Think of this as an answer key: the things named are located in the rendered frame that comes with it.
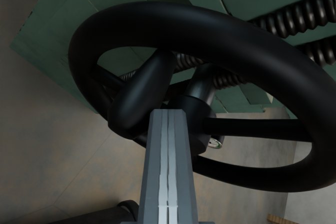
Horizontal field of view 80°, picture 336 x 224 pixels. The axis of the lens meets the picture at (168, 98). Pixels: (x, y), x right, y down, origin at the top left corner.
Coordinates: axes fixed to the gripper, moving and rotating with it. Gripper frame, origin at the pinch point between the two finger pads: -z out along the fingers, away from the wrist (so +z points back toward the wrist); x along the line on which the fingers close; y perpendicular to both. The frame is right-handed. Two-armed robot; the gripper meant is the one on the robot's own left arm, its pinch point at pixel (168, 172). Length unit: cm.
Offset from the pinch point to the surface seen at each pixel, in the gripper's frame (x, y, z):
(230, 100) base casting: 13.9, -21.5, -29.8
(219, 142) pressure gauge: 12.7, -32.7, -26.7
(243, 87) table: 9.7, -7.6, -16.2
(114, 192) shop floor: -28, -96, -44
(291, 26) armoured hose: 9.6, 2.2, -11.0
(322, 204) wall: 211, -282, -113
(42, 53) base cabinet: -42, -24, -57
